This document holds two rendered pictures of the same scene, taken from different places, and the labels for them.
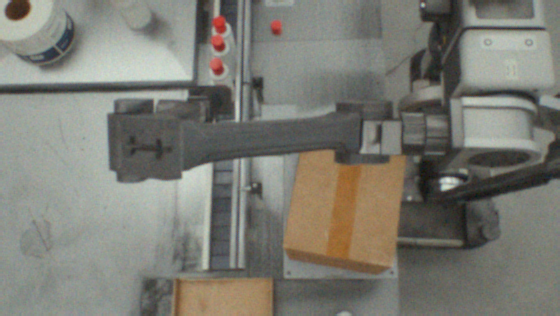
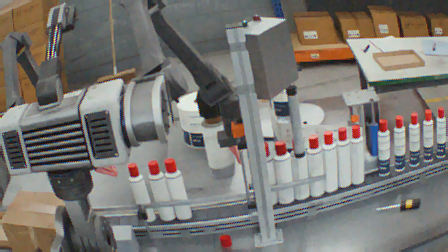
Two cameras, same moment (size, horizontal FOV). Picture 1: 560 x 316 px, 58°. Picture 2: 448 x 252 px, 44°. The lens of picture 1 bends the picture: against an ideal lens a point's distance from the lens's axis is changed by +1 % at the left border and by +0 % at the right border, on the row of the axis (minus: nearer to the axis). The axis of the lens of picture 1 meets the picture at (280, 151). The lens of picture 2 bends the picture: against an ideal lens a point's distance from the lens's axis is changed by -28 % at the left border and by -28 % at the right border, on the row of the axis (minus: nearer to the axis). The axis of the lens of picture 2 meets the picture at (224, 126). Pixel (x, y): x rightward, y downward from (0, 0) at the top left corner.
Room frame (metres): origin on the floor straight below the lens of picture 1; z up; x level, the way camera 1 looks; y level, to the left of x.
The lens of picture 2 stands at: (0.62, -1.87, 2.00)
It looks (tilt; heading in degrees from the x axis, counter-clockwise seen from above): 23 degrees down; 81
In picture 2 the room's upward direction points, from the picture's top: 10 degrees counter-clockwise
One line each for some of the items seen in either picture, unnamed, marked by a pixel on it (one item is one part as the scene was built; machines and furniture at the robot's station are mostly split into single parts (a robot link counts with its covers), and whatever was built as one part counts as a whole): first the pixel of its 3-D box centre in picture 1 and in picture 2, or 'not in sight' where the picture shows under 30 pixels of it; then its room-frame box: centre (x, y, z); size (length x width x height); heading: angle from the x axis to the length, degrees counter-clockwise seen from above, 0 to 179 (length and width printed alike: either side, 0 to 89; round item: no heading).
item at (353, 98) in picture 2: not in sight; (361, 97); (1.39, 0.06, 1.14); 0.14 x 0.11 x 0.01; 169
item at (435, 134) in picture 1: (425, 133); not in sight; (0.23, -0.24, 1.45); 0.09 x 0.08 x 0.12; 166
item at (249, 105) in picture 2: not in sight; (255, 141); (0.97, -0.10, 1.16); 0.04 x 0.04 x 0.67; 79
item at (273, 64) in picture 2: not in sight; (264, 55); (1.04, -0.06, 1.38); 0.17 x 0.10 x 0.19; 44
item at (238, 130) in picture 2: not in sight; (247, 168); (0.95, 0.00, 1.05); 0.10 x 0.04 x 0.33; 79
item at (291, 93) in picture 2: not in sight; (296, 122); (1.09, -0.08, 1.18); 0.04 x 0.04 x 0.21
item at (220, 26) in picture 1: (225, 41); (176, 190); (0.75, 0.09, 0.98); 0.05 x 0.05 x 0.20
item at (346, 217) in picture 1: (343, 202); (50, 241); (0.23, -0.13, 0.99); 0.30 x 0.24 x 0.27; 158
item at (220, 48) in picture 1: (223, 58); (160, 191); (0.70, 0.10, 0.98); 0.05 x 0.05 x 0.20
